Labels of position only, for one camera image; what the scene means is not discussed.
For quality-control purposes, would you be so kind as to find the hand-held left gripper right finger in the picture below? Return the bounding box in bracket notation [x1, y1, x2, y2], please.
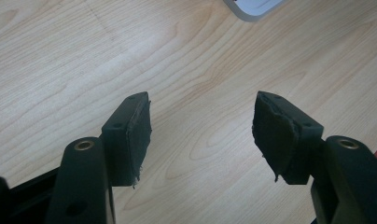
[251, 90, 325, 186]

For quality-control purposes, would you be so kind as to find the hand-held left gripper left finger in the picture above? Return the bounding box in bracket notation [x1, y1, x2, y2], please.
[101, 91, 153, 189]

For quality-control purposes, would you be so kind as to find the white shoe rack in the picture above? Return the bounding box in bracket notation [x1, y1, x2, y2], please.
[222, 0, 287, 23]

